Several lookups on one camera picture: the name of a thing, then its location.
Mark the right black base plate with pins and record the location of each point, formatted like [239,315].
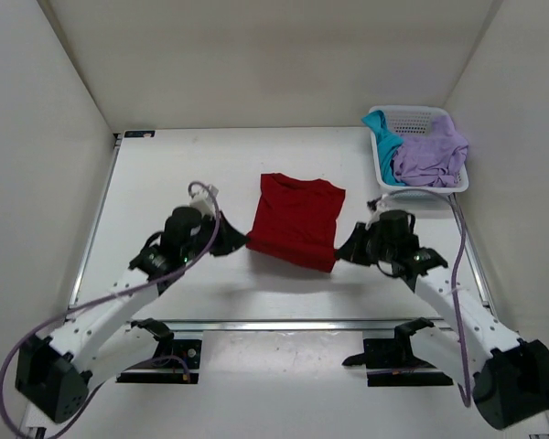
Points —
[390,362]

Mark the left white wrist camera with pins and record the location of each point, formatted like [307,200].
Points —
[202,198]

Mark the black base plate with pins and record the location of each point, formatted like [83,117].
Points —
[390,362]
[176,359]

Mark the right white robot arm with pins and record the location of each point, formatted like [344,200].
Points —
[506,376]

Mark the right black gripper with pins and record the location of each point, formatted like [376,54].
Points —
[352,250]

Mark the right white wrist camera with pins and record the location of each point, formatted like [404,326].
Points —
[376,207]

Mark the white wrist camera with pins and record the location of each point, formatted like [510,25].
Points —
[376,207]
[202,198]

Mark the lavender t-shirt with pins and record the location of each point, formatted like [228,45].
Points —
[433,160]

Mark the red t-shirt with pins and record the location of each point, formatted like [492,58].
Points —
[296,221]

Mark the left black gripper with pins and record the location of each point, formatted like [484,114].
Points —
[229,238]

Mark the white plastic laundry basket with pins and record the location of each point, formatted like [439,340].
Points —
[415,120]

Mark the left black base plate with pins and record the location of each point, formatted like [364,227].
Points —
[176,359]

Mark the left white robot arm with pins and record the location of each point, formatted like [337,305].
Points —
[58,372]

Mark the teal t-shirt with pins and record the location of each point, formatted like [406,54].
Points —
[387,144]

